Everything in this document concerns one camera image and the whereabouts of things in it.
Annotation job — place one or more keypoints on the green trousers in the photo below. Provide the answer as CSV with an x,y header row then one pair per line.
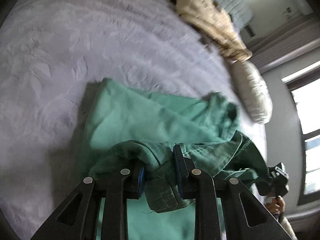
x,y
125,124

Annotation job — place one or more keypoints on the grey embossed bedspread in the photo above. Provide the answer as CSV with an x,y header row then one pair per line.
x,y
54,54

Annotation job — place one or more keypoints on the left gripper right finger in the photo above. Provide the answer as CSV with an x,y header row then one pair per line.
x,y
223,207

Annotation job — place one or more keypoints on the cream pillow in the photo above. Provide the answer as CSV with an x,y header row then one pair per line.
x,y
253,91

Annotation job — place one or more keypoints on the beige crumpled blanket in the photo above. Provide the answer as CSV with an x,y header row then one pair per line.
x,y
215,25

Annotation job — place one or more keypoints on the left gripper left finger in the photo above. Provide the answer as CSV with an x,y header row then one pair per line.
x,y
96,209

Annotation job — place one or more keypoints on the window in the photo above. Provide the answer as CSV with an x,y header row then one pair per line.
x,y
303,86

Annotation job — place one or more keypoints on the person's right hand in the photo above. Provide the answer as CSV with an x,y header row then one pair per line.
x,y
276,205

